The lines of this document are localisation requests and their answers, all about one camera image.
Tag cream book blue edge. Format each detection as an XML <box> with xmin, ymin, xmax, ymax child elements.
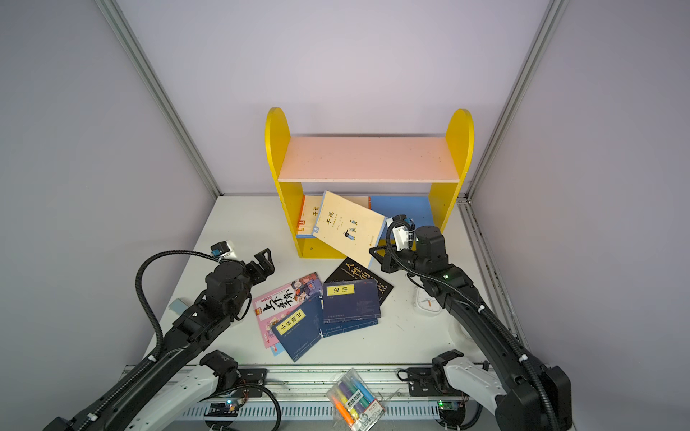
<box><xmin>313</xmin><ymin>191</ymin><xmax>386</xmax><ymax>268</ymax></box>

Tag dark blue book yellow label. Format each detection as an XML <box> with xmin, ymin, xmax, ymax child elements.
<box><xmin>323</xmin><ymin>279</ymin><xmax>382</xmax><ymax>324</ymax></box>

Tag cream book red edge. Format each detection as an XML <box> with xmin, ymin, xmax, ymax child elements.
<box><xmin>296</xmin><ymin>195</ymin><xmax>323</xmax><ymax>239</ymax></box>

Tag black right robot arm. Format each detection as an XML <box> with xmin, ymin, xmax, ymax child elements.
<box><xmin>369</xmin><ymin>215</ymin><xmax>573</xmax><ymax>430</ymax></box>

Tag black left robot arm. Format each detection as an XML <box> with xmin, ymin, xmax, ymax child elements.
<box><xmin>45</xmin><ymin>248</ymin><xmax>275</xmax><ymax>430</ymax></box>

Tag pink children's book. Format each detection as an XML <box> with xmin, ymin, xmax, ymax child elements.
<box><xmin>253</xmin><ymin>272</ymin><xmax>323</xmax><ymax>348</ymax></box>

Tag light blue thin book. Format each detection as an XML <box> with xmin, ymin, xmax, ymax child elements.
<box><xmin>270</xmin><ymin>343</ymin><xmax>285</xmax><ymax>357</ymax></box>

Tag black book gold lettering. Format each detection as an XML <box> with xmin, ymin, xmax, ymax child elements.
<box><xmin>325</xmin><ymin>258</ymin><xmax>394</xmax><ymax>305</ymax></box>

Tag dark blue bottom book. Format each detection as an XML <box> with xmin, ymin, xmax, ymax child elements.
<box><xmin>271</xmin><ymin>296</ymin><xmax>323</xmax><ymax>362</ymax></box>

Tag yellow shelf pink blue boards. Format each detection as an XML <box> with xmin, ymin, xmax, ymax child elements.
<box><xmin>264</xmin><ymin>108</ymin><xmax>475</xmax><ymax>259</ymax></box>

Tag pack of coloured markers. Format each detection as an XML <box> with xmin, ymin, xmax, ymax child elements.
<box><xmin>327</xmin><ymin>368</ymin><xmax>385</xmax><ymax>431</ymax></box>

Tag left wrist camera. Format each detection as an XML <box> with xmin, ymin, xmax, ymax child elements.
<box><xmin>210</xmin><ymin>241</ymin><xmax>237</xmax><ymax>260</ymax></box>

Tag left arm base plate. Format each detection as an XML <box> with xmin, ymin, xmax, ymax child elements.
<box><xmin>199</xmin><ymin>350</ymin><xmax>268</xmax><ymax>399</ymax></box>

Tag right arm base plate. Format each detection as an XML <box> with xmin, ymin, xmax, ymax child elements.
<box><xmin>396</xmin><ymin>349</ymin><xmax>466</xmax><ymax>397</ymax></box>

